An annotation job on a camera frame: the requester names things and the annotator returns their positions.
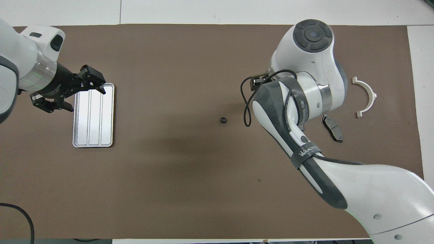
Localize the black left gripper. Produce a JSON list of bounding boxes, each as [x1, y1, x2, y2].
[[31, 63, 106, 113]]

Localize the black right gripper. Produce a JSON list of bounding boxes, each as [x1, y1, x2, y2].
[[250, 74, 272, 91]]

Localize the silver metal tray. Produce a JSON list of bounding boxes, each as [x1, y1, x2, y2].
[[72, 83, 115, 148]]

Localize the long curved grey brake pad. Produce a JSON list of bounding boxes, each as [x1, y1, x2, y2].
[[322, 115, 343, 143]]

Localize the brown table mat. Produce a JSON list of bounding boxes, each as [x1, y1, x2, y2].
[[0, 24, 430, 239]]

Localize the white semicircular plastic bracket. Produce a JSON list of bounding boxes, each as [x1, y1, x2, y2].
[[352, 77, 377, 118]]

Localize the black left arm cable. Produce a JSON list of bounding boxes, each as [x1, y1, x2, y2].
[[0, 203, 35, 244]]

